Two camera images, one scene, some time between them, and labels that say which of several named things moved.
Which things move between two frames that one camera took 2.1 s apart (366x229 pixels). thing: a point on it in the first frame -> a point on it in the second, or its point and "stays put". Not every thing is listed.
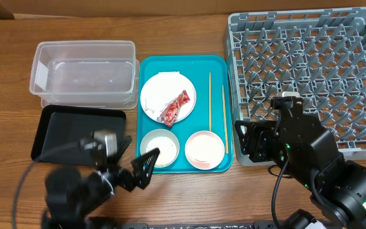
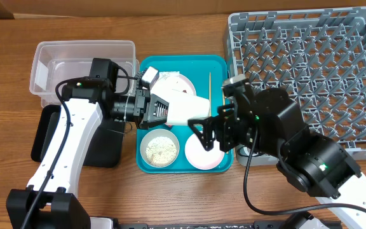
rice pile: [168, 150] stays put
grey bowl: [167, 142] stays put
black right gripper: [256, 142] -> [227, 119]
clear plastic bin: [86, 72] stays put
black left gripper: [141, 177] -> [143, 97]
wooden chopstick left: [210, 99] stays put
